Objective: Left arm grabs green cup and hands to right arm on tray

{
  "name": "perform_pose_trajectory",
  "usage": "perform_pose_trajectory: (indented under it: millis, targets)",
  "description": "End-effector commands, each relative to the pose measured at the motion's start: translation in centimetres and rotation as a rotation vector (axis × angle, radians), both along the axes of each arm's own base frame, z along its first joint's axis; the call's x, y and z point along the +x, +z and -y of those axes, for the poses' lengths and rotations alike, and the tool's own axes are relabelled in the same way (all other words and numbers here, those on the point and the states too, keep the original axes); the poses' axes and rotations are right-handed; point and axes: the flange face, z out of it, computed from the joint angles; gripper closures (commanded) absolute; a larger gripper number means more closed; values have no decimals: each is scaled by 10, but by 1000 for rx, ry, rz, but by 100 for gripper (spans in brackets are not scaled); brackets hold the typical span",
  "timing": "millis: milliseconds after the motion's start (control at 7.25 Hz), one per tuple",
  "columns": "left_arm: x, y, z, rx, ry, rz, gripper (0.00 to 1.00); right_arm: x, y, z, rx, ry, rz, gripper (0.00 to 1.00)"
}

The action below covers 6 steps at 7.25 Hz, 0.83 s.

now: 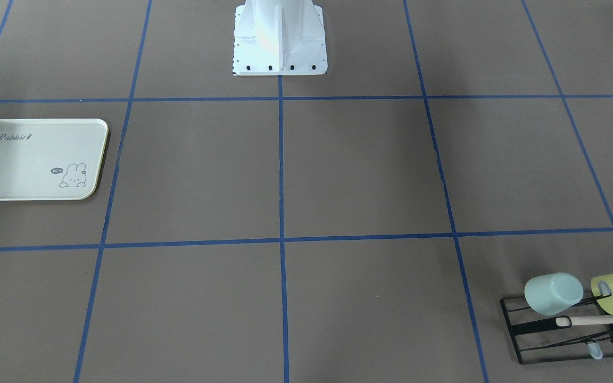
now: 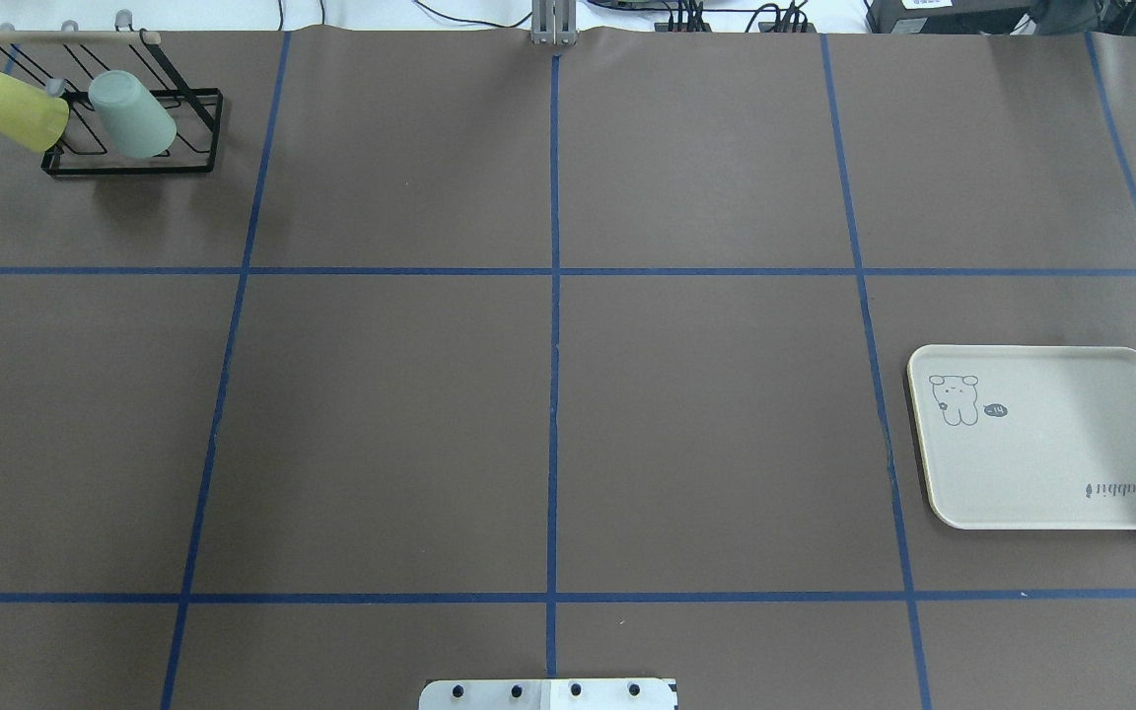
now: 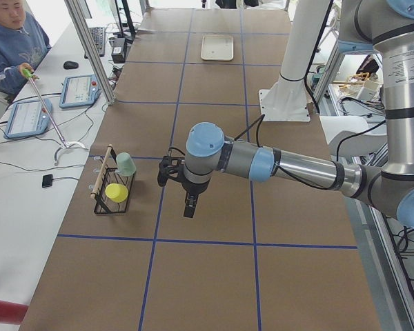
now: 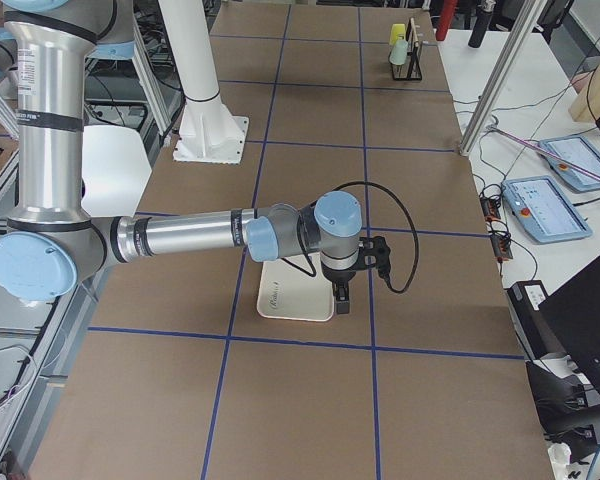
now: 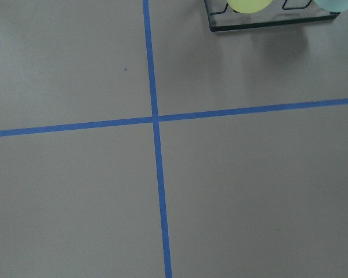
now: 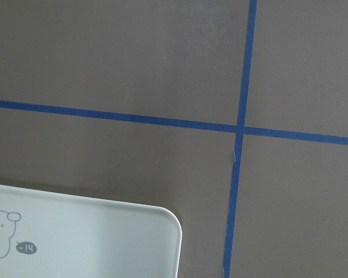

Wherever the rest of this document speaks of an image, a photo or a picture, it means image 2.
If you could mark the black wire cup rack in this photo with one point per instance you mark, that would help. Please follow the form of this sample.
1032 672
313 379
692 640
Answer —
64 62

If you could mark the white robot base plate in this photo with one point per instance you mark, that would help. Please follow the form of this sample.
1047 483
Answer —
551 693

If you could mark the beige rabbit tray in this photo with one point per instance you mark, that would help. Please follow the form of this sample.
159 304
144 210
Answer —
1016 438

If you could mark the green plastic cup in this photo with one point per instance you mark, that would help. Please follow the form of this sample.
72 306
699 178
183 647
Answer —
139 126

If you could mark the yellow plastic cup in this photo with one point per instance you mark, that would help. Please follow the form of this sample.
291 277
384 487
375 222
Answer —
30 117

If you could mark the aluminium frame post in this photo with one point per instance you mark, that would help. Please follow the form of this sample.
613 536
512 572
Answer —
554 22

